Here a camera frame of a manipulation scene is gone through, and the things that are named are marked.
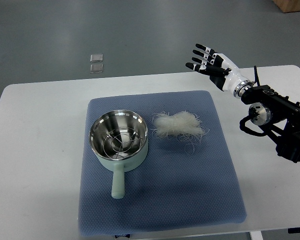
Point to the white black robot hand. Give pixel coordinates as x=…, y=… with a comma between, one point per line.
x=222, y=71

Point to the white vermicelli bundle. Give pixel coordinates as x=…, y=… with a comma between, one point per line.
x=183, y=126

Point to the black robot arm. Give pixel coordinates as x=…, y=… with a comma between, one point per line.
x=272, y=115

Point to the mint green steel pot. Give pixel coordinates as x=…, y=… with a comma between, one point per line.
x=114, y=120

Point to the wooden box corner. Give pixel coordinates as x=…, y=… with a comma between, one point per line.
x=288, y=6

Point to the blue quilted mat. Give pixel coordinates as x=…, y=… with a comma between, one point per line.
x=177, y=186

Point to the upper grey floor plate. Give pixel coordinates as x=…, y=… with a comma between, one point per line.
x=97, y=57

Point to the black table control panel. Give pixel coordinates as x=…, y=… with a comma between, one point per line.
x=293, y=230

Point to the wire steaming rack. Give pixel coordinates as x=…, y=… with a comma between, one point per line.
x=121, y=143

